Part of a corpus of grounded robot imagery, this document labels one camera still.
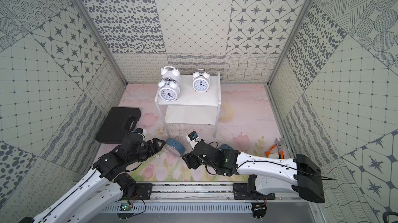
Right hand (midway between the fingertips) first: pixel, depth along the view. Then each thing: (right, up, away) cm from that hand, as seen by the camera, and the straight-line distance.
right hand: (189, 154), depth 73 cm
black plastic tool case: (-45, +12, +19) cm, 51 cm away
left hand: (-13, +3, +1) cm, 13 cm away
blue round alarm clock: (-8, +3, +3) cm, 9 cm away
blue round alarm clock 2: (+18, +2, +5) cm, 19 cm away
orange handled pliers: (+52, 0, +17) cm, 54 cm away
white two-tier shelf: (+2, +23, -6) cm, 24 cm away
